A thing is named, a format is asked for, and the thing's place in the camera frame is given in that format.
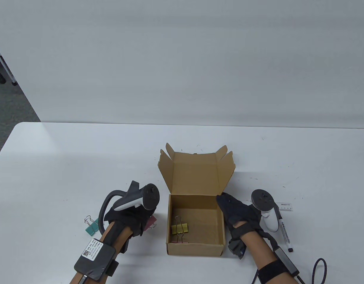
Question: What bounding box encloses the green binder clip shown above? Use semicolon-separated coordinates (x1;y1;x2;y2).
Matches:
84;215;100;236

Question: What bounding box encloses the black capped white marker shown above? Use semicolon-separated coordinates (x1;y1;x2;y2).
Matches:
275;207;294;253

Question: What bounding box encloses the white metal cart frame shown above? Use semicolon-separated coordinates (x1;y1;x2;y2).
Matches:
0;41;19;87

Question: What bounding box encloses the person's left forearm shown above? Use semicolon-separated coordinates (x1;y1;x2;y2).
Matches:
70;222;134;284

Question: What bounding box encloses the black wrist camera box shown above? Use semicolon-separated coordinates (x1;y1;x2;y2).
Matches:
272;247;301;277
74;238;116;281

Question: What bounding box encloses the person's right forearm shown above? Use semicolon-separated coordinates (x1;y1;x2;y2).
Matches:
238;229;302;284

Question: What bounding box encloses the black wrist strap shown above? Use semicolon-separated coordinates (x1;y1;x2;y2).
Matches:
257;260;292;284
106;260;120;277

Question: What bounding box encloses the brown cardboard mailer box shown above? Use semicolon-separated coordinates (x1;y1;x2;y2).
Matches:
158;143;236;256

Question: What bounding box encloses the person's right hand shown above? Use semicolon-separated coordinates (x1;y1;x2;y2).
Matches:
216;192;263;241

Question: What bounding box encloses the yellow binder clip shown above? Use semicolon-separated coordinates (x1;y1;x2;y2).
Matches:
171;216;189;242

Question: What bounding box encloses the person's left hand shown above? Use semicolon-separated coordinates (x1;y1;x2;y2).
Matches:
104;204;157;237

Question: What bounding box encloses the grey white controller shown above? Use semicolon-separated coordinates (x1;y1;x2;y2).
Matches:
251;189;280;232
112;181;160;211

